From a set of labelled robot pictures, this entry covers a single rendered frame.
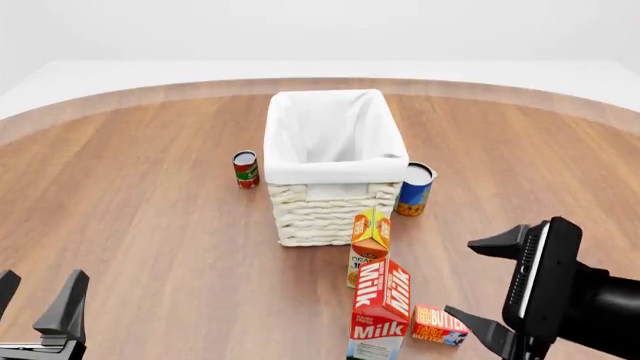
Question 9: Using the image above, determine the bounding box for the white cloth basket liner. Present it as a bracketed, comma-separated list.
[263, 88, 410, 186]

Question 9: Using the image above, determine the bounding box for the white woven basket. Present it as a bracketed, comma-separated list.
[263, 88, 410, 248]

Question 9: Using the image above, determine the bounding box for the orange juice carton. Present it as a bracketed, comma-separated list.
[346, 207, 393, 289]

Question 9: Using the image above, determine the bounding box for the blue and yellow tin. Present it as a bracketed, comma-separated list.
[393, 161, 438, 218]

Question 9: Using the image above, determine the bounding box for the red tomato tin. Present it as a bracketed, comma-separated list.
[231, 150, 261, 190]

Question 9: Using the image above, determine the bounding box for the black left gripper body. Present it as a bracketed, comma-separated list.
[0, 336, 89, 360]

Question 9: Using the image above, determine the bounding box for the red and white milk carton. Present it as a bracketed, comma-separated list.
[346, 257, 412, 360]

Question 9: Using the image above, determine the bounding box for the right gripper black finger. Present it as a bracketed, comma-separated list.
[443, 304, 522, 360]
[467, 223, 531, 261]

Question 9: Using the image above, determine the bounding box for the orange butter box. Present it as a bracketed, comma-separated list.
[411, 303, 471, 347]

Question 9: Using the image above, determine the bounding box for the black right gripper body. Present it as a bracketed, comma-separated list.
[502, 216, 584, 360]

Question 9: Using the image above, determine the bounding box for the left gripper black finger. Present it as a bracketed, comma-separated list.
[0, 269, 22, 320]
[32, 268, 90, 346]

